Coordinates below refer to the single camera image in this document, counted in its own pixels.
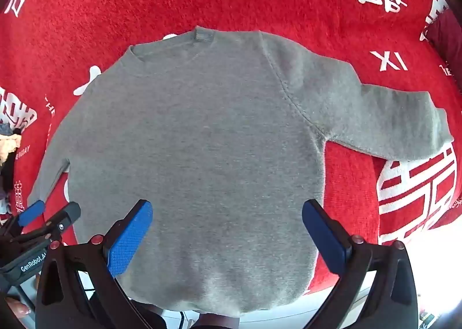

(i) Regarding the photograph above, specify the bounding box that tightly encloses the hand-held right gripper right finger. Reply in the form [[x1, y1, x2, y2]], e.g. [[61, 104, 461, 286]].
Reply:
[[302, 199, 420, 329]]

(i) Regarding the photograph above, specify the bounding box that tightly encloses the dark red pillow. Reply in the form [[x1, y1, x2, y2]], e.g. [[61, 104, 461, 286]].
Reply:
[[425, 9, 462, 79]]

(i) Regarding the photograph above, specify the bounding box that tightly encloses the grey sweater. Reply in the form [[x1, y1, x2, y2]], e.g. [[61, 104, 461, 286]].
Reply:
[[27, 25, 454, 318]]

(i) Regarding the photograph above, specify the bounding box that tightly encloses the person's left hand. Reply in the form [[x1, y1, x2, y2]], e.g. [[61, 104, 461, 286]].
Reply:
[[5, 298, 33, 317]]

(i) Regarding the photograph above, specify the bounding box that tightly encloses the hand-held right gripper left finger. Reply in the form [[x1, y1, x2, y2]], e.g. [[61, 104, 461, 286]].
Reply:
[[35, 199, 171, 329]]

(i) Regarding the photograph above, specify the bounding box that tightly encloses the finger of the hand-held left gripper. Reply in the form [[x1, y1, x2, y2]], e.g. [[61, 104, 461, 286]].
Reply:
[[14, 201, 82, 247], [0, 200, 46, 244]]

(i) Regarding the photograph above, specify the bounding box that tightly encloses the cream cloth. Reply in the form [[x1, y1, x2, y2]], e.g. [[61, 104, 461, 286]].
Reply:
[[0, 133, 23, 166]]

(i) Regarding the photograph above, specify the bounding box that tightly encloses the black cloth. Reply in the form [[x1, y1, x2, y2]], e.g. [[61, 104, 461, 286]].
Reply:
[[0, 151, 18, 214]]

